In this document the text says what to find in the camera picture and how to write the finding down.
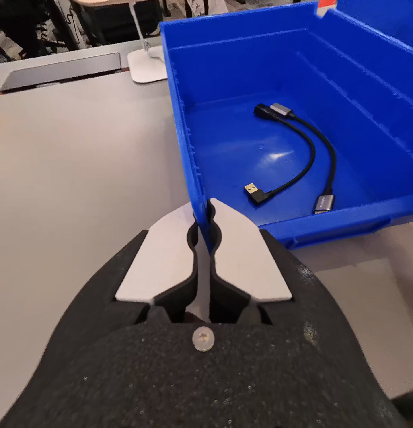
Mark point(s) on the wooden book stand white base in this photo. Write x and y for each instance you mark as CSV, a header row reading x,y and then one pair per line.
x,y
146,70

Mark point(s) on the orange traffic cone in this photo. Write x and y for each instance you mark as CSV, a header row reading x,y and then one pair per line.
x,y
326,4

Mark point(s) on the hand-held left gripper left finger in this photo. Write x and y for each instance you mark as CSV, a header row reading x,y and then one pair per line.
x,y
153,260

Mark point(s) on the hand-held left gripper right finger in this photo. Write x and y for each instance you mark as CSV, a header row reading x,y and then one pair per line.
x,y
250,260

